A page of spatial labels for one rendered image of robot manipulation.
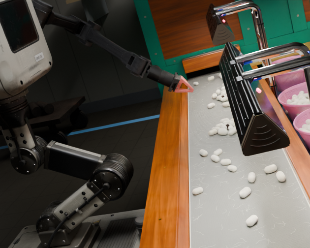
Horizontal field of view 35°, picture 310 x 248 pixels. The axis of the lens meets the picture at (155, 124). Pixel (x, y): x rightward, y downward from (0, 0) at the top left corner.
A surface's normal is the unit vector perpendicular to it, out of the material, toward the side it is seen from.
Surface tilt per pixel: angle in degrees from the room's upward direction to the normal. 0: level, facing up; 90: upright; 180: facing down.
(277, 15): 90
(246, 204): 0
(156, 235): 0
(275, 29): 90
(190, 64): 90
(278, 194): 0
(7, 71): 89
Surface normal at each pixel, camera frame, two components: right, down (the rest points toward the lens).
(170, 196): -0.27, -0.91
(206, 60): -0.06, 0.34
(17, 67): 0.94, -0.18
